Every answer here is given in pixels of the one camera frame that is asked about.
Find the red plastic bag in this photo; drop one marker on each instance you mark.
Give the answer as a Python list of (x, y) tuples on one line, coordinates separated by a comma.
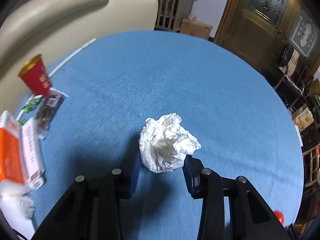
[(280, 216)]

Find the brown cardboard box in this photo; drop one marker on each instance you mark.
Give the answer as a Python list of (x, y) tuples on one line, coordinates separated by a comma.
[(196, 28)]

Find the blue table cloth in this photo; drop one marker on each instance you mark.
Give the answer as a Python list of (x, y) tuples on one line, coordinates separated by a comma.
[(246, 134)]

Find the dark snack packet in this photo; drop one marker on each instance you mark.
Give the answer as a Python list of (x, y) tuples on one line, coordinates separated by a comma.
[(47, 110)]

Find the orange fruit carton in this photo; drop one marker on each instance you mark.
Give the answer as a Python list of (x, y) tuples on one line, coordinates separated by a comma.
[(303, 118)]

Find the beige leather sofa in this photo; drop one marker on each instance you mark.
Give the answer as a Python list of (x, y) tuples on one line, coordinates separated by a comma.
[(53, 28)]

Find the red paper cup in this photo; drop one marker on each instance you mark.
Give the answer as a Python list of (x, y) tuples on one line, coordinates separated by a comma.
[(34, 75)]

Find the wooden chair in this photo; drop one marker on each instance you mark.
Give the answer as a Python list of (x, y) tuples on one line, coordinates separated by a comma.
[(311, 166)]

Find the orange white tissue pack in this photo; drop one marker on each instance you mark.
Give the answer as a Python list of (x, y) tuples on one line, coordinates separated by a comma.
[(11, 160)]

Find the white tissue stack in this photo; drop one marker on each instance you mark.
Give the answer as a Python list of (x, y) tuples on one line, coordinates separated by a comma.
[(12, 205)]

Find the wooden double door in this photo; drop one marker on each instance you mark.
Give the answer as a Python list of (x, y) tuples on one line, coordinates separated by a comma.
[(258, 30)]

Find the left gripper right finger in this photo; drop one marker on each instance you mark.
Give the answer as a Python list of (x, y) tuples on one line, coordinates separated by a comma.
[(203, 183)]

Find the green candy wrapper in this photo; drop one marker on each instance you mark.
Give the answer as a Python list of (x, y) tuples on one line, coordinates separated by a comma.
[(29, 106)]

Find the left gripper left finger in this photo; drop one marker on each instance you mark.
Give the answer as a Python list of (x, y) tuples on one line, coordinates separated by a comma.
[(118, 184)]

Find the dark metal chair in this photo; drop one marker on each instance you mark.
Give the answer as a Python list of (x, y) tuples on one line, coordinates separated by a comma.
[(295, 78)]

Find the wooden radiator cabinet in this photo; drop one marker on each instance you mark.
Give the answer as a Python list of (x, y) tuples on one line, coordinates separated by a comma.
[(171, 13)]

